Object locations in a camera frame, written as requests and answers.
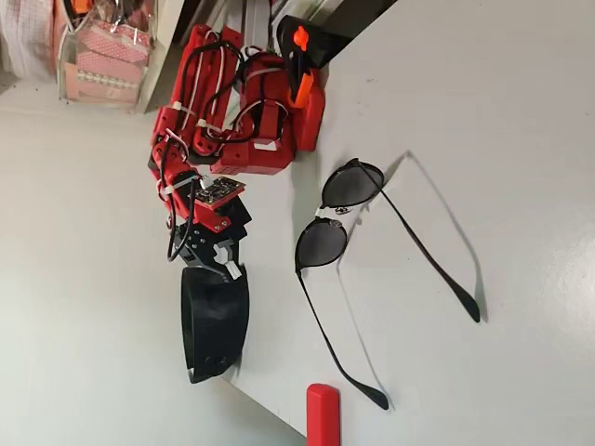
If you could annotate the black sunglasses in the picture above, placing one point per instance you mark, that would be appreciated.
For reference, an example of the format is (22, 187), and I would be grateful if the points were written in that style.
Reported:
(353, 186)

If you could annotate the red robot arm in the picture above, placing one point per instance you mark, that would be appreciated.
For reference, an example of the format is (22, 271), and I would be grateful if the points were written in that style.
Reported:
(260, 158)

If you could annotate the wrist camera board red bracket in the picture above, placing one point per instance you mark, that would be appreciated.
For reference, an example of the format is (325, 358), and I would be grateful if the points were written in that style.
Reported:
(220, 191)

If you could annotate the black orange table clamp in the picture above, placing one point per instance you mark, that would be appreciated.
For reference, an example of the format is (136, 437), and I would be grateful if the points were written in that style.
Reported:
(325, 44)

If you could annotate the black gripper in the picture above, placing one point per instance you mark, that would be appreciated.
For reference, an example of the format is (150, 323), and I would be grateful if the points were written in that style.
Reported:
(199, 246)

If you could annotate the white checked cloth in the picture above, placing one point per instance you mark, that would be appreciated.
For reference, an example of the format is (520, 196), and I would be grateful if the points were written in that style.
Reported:
(28, 37)

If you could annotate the red clamp block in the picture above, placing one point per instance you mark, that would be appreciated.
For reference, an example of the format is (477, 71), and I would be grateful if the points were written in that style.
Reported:
(323, 418)

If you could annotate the black baseball cap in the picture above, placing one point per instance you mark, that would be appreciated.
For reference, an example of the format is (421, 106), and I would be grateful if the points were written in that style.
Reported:
(218, 320)

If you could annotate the clear box pink contents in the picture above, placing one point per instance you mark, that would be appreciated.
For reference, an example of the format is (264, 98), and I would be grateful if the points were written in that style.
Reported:
(107, 60)

